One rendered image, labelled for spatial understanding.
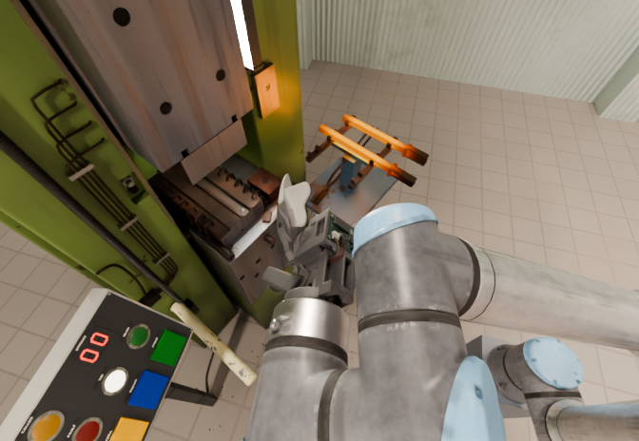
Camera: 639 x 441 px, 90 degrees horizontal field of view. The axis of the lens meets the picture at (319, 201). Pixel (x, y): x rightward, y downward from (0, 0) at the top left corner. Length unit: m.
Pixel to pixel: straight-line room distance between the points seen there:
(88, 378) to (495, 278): 0.84
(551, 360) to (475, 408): 1.03
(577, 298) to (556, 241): 2.25
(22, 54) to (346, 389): 0.73
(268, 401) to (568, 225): 2.67
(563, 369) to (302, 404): 1.06
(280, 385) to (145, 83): 0.58
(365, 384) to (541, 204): 2.65
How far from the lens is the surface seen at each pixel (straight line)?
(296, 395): 0.32
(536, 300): 0.42
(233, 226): 1.14
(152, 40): 0.70
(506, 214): 2.67
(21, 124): 0.83
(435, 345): 0.27
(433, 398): 0.26
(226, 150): 0.92
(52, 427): 0.94
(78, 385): 0.94
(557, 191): 3.03
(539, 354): 1.27
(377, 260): 0.30
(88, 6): 0.65
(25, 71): 0.80
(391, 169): 1.21
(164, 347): 1.01
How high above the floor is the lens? 1.93
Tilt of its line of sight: 55 degrees down
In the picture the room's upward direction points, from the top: straight up
